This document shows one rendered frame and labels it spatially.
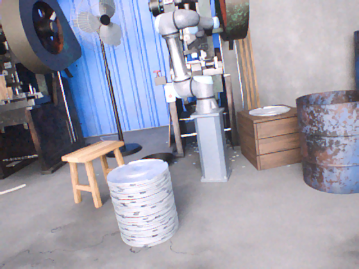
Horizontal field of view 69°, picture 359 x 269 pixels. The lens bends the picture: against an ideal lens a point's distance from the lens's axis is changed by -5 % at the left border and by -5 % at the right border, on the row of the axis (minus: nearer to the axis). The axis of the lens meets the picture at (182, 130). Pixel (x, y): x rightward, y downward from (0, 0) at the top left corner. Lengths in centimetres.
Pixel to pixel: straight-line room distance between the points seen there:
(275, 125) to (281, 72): 208
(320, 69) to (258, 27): 102
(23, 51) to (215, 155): 181
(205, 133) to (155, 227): 71
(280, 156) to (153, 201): 102
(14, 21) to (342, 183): 257
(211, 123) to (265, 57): 225
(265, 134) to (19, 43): 207
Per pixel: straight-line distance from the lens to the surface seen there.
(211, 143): 173
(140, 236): 129
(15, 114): 291
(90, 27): 267
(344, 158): 153
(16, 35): 262
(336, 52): 415
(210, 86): 170
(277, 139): 188
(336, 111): 144
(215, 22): 200
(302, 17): 400
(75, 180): 190
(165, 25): 169
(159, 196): 122
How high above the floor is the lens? 75
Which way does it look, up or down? 13 degrees down
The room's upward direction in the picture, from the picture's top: 9 degrees counter-clockwise
